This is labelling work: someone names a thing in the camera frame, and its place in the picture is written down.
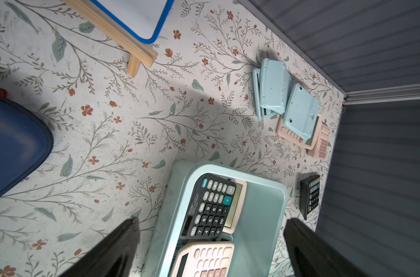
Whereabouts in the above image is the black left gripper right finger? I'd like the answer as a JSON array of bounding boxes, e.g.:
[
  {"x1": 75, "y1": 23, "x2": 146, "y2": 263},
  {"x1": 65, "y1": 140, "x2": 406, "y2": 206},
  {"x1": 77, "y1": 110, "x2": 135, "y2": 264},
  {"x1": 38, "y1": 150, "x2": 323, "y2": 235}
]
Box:
[{"x1": 283, "y1": 218, "x2": 367, "y2": 277}]

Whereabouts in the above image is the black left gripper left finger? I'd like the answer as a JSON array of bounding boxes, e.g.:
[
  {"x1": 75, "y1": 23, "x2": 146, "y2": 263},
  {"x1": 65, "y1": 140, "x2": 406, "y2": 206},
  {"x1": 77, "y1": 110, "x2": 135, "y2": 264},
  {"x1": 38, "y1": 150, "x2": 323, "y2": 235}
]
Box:
[{"x1": 62, "y1": 217, "x2": 140, "y2": 277}]

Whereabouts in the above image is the mint green storage box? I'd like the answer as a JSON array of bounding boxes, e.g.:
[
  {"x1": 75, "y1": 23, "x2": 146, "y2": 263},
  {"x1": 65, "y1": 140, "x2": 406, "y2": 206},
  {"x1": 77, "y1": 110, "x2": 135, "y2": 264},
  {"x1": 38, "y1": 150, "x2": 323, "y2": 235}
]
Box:
[{"x1": 142, "y1": 161, "x2": 288, "y2": 277}]

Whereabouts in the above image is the black calculator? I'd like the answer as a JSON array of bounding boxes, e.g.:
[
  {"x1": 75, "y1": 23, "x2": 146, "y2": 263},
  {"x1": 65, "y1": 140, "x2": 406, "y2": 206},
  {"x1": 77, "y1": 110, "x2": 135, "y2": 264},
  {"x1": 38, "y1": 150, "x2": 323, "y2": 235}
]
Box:
[
  {"x1": 299, "y1": 173, "x2": 321, "y2": 220},
  {"x1": 179, "y1": 173, "x2": 238, "y2": 240}
]

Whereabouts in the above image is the mint green calculator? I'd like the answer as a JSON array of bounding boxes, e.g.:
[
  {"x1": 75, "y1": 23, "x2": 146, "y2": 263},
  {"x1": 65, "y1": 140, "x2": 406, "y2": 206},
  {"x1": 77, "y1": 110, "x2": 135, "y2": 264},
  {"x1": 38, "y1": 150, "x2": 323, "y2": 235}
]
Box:
[
  {"x1": 252, "y1": 58, "x2": 293, "y2": 121},
  {"x1": 283, "y1": 83, "x2": 320, "y2": 143}
]

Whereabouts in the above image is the navy blue glasses case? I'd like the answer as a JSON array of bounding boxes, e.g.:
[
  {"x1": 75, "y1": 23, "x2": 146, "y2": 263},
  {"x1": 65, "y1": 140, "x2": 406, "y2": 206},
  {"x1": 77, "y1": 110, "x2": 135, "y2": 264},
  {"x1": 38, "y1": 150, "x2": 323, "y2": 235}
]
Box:
[{"x1": 0, "y1": 98, "x2": 54, "y2": 197}]

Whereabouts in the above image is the wooden easel stand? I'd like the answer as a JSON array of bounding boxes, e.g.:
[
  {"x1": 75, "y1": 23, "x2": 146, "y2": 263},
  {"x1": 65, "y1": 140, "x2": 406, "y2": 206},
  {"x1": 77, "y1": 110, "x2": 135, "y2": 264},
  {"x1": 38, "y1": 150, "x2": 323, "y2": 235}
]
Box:
[{"x1": 63, "y1": 0, "x2": 158, "y2": 77}]

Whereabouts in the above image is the blue framed whiteboard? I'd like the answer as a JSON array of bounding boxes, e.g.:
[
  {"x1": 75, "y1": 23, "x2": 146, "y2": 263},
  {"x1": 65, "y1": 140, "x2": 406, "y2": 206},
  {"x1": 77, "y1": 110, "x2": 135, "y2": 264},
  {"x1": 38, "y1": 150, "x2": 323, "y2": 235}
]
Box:
[{"x1": 90, "y1": 0, "x2": 174, "y2": 45}]

